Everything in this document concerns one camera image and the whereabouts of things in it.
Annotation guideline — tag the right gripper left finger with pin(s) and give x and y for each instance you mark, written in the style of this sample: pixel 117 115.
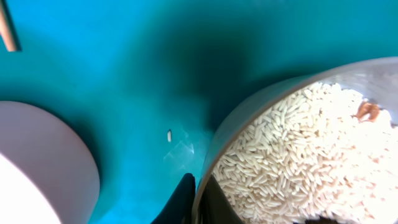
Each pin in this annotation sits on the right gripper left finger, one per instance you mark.
pixel 178 209

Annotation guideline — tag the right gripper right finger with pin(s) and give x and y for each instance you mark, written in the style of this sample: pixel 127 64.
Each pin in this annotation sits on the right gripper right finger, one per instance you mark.
pixel 214 207

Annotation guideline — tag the pile of white rice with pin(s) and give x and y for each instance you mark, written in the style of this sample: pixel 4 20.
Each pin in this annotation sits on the pile of white rice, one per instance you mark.
pixel 308 157

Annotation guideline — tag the brown food scrap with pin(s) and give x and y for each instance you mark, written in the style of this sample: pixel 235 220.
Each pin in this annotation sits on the brown food scrap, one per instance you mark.
pixel 368 112

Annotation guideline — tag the grey bowl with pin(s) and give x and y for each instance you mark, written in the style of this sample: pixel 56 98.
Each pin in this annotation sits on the grey bowl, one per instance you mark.
pixel 376 79

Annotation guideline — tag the stray rice grain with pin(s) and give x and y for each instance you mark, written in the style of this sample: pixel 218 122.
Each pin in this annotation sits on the stray rice grain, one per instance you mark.
pixel 169 135

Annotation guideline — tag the teal plastic serving tray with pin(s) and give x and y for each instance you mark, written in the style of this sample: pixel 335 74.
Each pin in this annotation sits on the teal plastic serving tray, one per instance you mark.
pixel 123 73

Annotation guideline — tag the pink white small bowl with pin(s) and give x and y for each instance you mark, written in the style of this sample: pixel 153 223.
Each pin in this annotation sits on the pink white small bowl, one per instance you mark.
pixel 48 174

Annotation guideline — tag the right wooden chopstick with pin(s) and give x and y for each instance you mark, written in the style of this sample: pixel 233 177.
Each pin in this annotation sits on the right wooden chopstick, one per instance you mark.
pixel 7 35

